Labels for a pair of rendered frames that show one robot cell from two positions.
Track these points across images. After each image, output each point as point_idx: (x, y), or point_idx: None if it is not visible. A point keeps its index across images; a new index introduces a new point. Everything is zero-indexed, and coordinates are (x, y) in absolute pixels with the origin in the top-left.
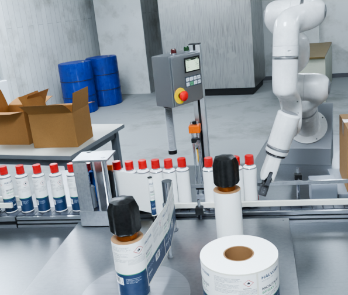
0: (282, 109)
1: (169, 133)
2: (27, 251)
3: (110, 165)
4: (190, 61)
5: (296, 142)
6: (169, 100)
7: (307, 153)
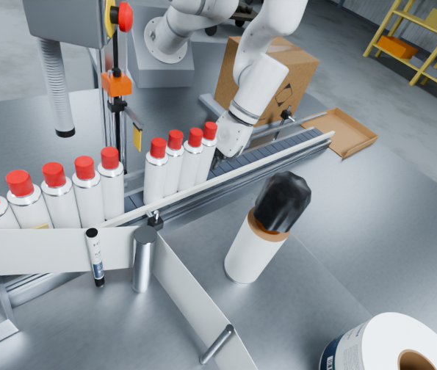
0: (245, 46)
1: (61, 97)
2: None
3: None
4: None
5: (158, 62)
6: (88, 27)
7: (171, 75)
